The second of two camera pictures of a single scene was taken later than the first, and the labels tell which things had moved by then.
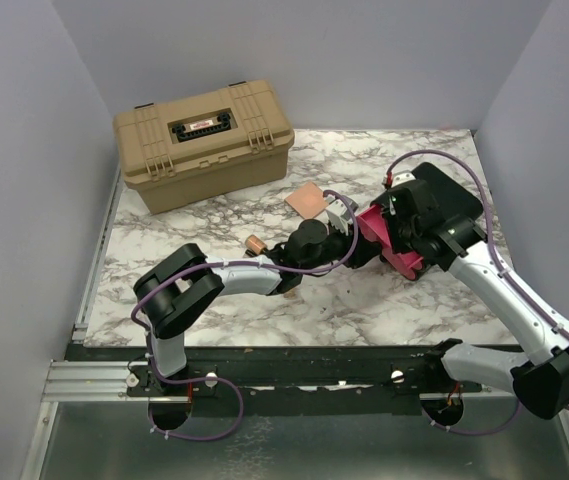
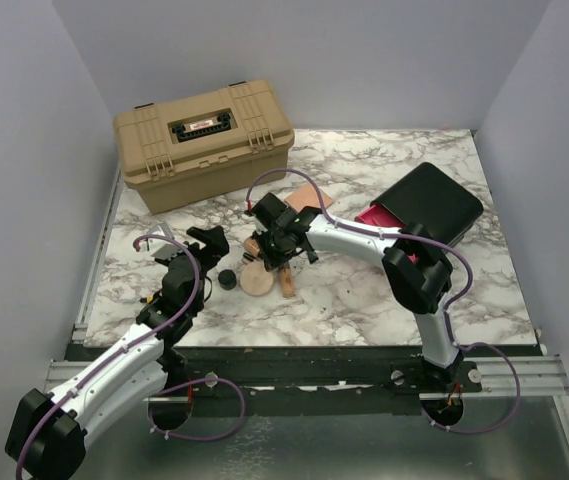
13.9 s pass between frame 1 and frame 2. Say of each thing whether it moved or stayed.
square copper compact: stayed
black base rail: stayed
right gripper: moved
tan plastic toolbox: stayed
